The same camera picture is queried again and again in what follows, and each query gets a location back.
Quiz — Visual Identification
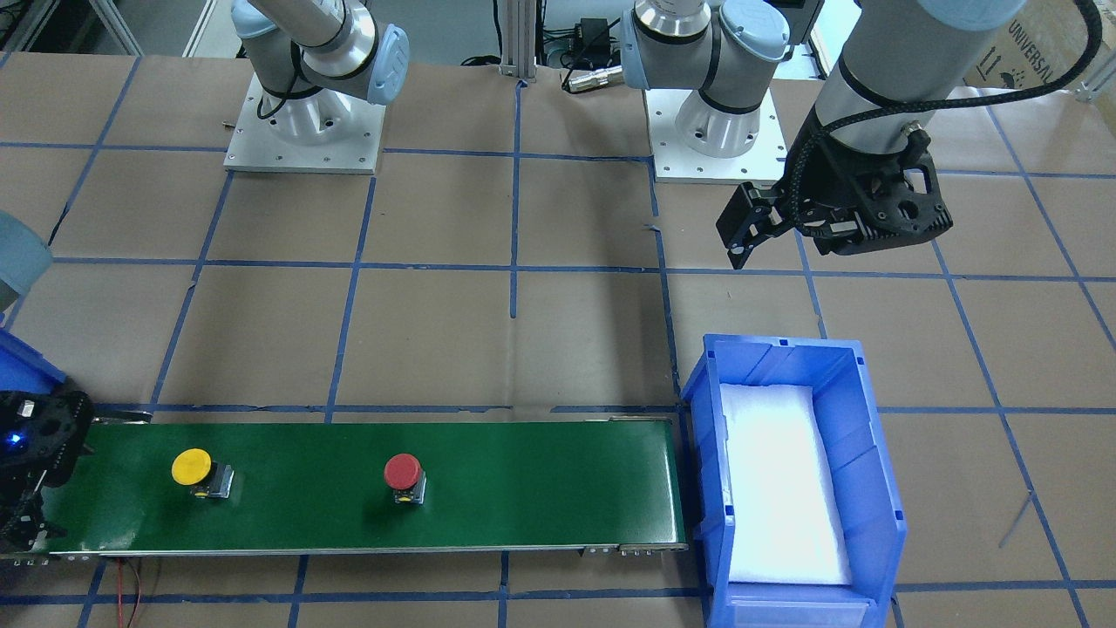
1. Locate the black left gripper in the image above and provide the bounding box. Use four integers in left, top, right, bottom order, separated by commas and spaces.
715, 118, 953, 270

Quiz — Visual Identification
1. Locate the blue destination bin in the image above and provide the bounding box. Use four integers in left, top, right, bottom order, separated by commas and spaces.
0, 329, 67, 394

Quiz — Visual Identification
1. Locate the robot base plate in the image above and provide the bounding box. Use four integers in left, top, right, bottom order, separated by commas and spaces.
644, 89, 786, 187
223, 76, 387, 175

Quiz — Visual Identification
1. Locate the green conveyor belt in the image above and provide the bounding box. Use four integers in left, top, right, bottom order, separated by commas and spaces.
3, 419, 687, 559

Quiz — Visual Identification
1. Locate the yellow push button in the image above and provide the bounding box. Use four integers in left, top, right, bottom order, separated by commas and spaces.
171, 448, 235, 497

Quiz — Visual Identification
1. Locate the white foam pad source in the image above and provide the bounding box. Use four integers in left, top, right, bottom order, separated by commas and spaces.
720, 383, 852, 587

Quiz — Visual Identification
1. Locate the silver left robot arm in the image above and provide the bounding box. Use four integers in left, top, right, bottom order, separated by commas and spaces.
619, 1, 1103, 269

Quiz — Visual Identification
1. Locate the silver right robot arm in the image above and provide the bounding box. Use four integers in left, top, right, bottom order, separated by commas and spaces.
3, 1, 410, 554

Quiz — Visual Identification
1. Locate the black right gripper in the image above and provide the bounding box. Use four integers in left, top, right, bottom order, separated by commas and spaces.
1, 390, 94, 552

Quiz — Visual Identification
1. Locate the red push button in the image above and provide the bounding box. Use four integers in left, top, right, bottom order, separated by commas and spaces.
383, 453, 427, 505

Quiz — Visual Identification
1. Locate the blue source bin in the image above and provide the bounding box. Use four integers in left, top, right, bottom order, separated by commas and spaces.
683, 334, 908, 627

